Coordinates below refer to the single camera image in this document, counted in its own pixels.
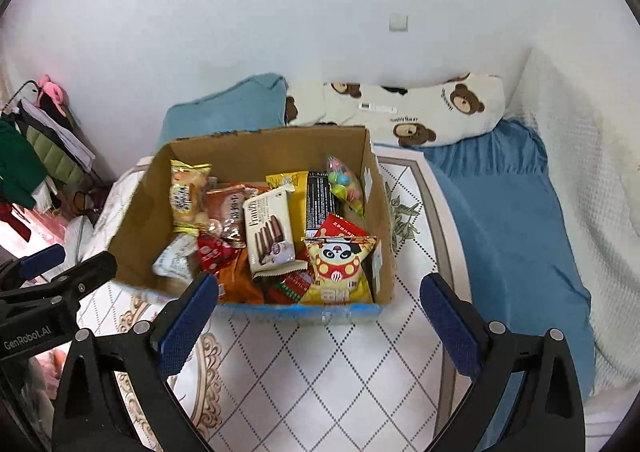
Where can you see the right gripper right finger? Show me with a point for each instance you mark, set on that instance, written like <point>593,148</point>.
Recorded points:
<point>546,413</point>

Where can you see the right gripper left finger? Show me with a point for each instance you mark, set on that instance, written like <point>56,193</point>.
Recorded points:
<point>90,414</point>

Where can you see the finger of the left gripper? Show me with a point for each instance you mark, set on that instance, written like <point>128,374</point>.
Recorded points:
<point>15,272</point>
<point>74,284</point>

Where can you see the white snack packet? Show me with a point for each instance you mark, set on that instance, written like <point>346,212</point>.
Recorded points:
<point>178,260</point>

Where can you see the small red snack packet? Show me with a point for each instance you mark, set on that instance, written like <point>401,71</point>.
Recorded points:
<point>214,253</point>

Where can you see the yellow egg roll snack bag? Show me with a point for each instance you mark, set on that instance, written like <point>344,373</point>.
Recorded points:
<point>186,195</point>

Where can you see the orange snack packet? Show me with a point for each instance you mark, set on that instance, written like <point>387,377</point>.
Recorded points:
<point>236,284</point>

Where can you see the brown nut snack packet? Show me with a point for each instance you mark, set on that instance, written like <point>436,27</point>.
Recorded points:
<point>224,208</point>

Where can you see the Franzzi chocolate biscuit pack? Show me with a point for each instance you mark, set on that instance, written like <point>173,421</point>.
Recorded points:
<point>269,237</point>

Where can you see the yellow panda snack bag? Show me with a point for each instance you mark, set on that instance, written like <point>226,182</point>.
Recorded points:
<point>338,276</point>

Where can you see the red crown snack packet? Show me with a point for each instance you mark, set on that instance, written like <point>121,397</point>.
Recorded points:
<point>290,289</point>

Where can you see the yellow black snack bag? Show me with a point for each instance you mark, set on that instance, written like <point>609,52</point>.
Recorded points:
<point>310,202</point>

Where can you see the colorful candy bag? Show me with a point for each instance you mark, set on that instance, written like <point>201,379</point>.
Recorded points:
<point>344,184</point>

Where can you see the blue bed sheet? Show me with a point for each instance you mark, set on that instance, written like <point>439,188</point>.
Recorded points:
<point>521,268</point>

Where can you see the pile of clothes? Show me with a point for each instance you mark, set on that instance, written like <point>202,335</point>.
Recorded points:
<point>49,175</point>

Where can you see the pink plush toy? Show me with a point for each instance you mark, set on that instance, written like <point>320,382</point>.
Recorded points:
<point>54,92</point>

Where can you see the cardboard box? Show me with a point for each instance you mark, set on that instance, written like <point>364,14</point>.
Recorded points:
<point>246,158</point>

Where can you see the blue pillow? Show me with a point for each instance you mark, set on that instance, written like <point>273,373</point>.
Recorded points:
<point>257,102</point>

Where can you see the bear print pillow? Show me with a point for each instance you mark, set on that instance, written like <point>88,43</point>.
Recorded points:
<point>467,106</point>

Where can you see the white blanket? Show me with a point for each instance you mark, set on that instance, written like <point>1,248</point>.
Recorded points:
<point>600,211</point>

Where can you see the white wall switch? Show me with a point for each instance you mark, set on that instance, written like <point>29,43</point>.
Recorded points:
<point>398,23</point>

